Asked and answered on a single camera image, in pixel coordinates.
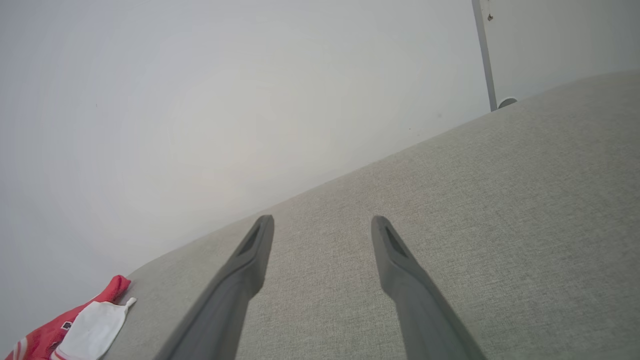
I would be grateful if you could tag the red cloth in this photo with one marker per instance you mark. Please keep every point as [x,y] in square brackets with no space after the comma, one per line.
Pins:
[42,341]

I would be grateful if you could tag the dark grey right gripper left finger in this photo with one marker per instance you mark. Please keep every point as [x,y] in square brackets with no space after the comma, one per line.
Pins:
[235,295]

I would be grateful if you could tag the grey door edge strip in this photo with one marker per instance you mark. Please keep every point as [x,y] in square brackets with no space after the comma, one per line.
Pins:
[485,55]

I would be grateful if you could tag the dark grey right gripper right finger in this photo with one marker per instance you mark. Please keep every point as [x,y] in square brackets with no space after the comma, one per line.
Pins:
[415,305]

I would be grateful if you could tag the grey fabric sofa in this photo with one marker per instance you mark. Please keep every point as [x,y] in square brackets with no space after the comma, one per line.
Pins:
[500,225]

